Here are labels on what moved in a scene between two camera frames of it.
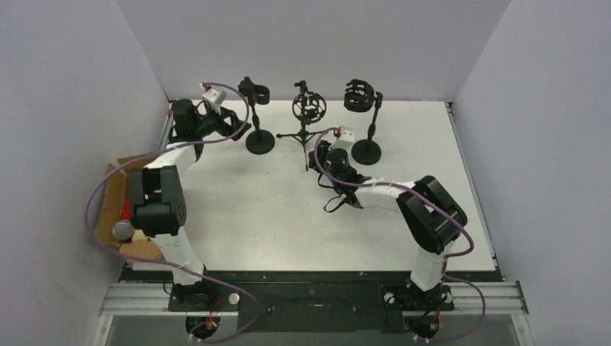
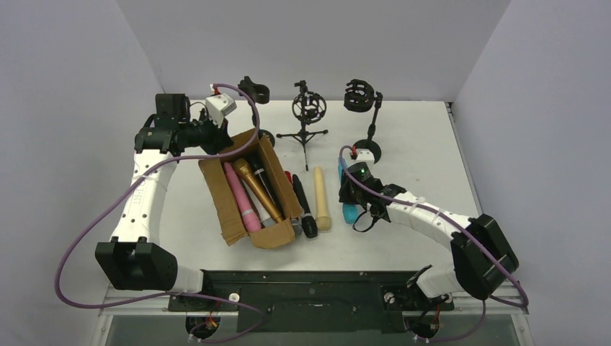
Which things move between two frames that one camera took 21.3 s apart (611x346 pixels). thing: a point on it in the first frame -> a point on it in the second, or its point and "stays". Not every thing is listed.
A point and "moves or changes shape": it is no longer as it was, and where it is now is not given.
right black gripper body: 323,156 -> 353,192
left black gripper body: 225,122 -> 218,138
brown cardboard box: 116,185 -> 231,224
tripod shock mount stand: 307,107 stays
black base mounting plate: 311,300 stays
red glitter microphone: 125,213 moves or changes shape
